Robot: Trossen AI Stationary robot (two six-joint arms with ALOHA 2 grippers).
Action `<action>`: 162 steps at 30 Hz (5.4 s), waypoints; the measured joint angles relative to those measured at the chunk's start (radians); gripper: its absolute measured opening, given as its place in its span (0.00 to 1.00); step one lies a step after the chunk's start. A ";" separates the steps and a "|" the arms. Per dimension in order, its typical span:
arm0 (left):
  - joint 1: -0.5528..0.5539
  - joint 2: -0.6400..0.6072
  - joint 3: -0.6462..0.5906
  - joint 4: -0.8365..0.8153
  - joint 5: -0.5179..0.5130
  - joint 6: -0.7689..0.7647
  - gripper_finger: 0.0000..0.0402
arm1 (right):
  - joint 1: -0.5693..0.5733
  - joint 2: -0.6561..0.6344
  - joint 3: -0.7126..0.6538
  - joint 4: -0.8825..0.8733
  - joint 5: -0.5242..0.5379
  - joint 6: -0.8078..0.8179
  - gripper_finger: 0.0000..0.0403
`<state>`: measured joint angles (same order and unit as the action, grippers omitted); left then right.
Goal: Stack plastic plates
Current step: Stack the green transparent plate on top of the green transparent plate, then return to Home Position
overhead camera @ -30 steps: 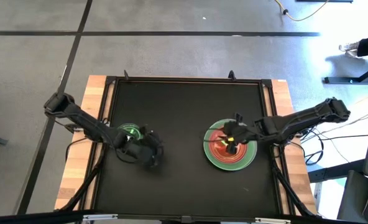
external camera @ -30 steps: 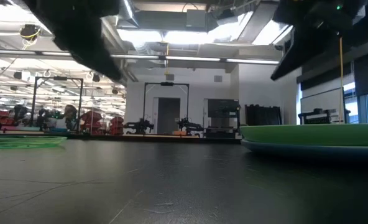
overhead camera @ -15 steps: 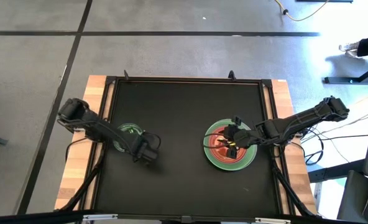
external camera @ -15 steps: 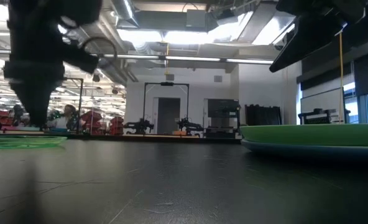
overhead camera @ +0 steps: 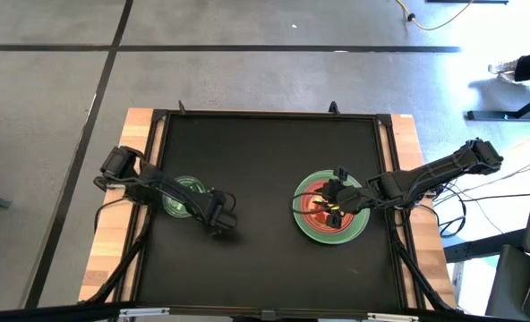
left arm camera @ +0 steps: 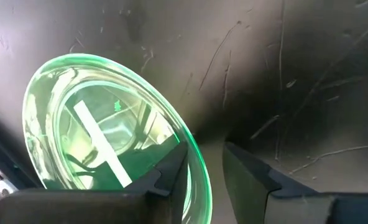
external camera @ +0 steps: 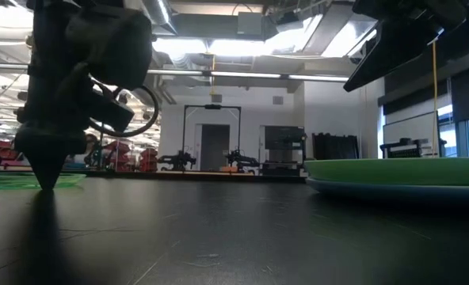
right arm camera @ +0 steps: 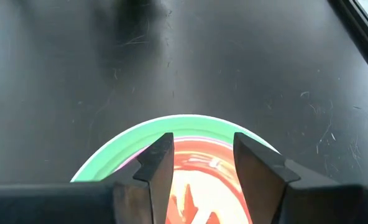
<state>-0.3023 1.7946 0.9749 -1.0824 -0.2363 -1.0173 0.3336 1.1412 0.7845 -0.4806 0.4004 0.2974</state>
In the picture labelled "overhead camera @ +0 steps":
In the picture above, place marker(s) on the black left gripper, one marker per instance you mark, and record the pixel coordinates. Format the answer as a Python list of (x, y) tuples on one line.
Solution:
[(222, 214)]

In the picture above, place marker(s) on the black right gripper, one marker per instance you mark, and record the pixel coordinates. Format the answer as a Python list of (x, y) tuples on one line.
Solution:
[(350, 197)]

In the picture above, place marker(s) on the opaque green plastic plate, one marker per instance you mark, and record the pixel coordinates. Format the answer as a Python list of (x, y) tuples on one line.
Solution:
[(359, 228)]

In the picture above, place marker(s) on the clear red plastic plate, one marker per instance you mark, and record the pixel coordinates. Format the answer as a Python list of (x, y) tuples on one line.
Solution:
[(310, 227)]

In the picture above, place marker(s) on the clear green plastic plate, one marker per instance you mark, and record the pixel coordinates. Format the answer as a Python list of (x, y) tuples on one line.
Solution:
[(174, 210), (189, 182)]

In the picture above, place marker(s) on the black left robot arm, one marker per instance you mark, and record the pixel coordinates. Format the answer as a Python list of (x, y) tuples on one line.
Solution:
[(157, 183)]

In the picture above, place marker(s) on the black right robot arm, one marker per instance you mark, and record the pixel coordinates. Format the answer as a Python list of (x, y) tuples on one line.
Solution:
[(426, 176)]

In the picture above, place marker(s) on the black table mat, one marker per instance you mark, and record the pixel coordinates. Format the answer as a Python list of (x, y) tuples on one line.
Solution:
[(265, 268)]

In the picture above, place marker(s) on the black desk crossbar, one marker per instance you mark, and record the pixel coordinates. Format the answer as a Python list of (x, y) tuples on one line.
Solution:
[(480, 248)]

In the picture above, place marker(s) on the black desk base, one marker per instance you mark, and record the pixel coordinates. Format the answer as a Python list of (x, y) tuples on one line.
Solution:
[(493, 115)]

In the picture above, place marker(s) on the person's shoe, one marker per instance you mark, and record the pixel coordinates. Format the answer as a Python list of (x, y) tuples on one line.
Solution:
[(502, 69)]

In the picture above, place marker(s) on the black aluminium rig frame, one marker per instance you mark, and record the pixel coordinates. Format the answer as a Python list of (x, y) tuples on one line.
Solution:
[(269, 112)]

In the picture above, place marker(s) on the silver metal bracket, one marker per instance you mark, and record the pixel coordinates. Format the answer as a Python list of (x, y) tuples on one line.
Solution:
[(144, 312), (392, 317)]

